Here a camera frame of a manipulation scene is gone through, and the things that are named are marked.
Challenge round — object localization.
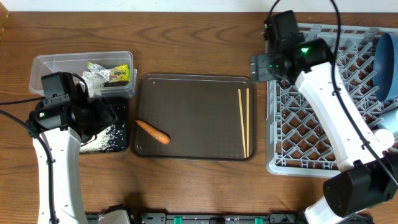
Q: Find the white tissue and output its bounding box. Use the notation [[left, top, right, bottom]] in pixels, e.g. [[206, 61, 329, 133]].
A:
[[82, 72, 109, 98]]

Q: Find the wooden chopstick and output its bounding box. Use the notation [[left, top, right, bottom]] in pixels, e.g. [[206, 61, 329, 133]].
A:
[[238, 89, 246, 159]]

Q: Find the yellow snack wrapper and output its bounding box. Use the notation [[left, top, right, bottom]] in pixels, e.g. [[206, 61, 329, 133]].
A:
[[87, 62, 130, 83]]

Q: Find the orange carrot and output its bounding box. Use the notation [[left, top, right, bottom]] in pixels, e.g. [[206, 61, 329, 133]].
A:
[[136, 120, 170, 144]]

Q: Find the dark blue plate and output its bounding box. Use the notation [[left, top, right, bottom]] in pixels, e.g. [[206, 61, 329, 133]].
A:
[[373, 33, 397, 101]]

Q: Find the light blue small cup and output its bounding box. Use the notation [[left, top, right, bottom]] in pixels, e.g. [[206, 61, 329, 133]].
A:
[[378, 109, 398, 135]]

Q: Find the pink paper cup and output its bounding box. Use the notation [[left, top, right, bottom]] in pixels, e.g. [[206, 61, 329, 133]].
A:
[[373, 129, 395, 149]]

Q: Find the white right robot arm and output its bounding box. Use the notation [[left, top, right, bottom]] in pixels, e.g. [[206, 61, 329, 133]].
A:
[[251, 10, 397, 223]]

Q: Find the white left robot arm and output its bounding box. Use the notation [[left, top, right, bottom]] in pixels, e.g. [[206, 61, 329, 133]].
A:
[[1, 72, 118, 223]]

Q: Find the black waste tray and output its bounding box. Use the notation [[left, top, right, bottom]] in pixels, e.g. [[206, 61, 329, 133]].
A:
[[107, 97, 129, 140]]

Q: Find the clear plastic waste bin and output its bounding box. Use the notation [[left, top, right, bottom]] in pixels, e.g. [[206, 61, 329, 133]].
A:
[[29, 51, 136, 98]]

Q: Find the grey dishwasher rack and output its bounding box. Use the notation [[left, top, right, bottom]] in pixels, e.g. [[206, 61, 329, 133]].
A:
[[266, 26, 397, 178]]

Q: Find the spilled white rice pile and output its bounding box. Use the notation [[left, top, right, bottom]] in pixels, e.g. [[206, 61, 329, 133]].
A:
[[80, 122, 127, 154]]

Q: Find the brown serving tray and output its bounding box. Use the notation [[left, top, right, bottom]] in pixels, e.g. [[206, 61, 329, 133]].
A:
[[131, 74, 257, 161]]

